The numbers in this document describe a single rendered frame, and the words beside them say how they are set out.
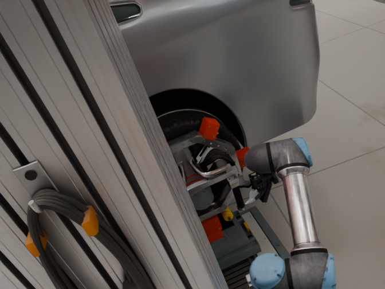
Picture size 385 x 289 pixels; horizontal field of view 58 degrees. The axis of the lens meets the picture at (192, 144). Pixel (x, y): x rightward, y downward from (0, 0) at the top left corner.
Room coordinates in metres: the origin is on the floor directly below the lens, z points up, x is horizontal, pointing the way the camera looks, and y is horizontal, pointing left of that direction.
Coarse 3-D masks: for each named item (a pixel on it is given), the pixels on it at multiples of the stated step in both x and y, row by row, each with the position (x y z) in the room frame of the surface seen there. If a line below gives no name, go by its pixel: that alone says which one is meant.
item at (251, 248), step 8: (240, 216) 1.79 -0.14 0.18; (240, 224) 1.75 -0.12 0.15; (248, 232) 1.66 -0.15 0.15; (256, 240) 1.55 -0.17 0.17; (240, 248) 1.55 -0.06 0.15; (248, 248) 1.51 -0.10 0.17; (256, 248) 1.51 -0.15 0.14; (224, 256) 1.54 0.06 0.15; (232, 256) 1.50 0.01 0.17; (240, 256) 1.50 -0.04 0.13; (248, 256) 1.51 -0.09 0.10; (224, 264) 1.49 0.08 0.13; (232, 264) 1.50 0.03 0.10
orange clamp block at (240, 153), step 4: (244, 148) 1.57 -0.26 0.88; (248, 148) 1.56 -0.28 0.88; (236, 152) 1.56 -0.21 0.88; (240, 152) 1.55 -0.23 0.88; (244, 152) 1.53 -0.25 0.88; (240, 156) 1.51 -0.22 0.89; (244, 156) 1.50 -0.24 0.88; (240, 160) 1.50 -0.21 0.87; (240, 164) 1.50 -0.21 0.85; (244, 164) 1.50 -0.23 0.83
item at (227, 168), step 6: (186, 150) 1.47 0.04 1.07; (186, 156) 1.47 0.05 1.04; (192, 162) 1.43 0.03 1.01; (192, 168) 1.40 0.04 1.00; (198, 168) 1.37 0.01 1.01; (222, 168) 1.30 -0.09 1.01; (228, 168) 1.30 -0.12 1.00; (198, 174) 1.34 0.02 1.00; (204, 174) 1.31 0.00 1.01; (210, 174) 1.30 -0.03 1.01; (216, 174) 1.30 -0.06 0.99
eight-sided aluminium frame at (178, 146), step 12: (192, 132) 1.52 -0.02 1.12; (168, 144) 1.51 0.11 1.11; (180, 144) 1.47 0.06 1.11; (204, 144) 1.48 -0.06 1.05; (216, 144) 1.49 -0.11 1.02; (228, 144) 1.51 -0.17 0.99; (240, 168) 1.50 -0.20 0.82; (228, 192) 1.50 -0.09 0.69; (216, 204) 1.52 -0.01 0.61; (228, 204) 1.49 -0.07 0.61; (204, 216) 1.47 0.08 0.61
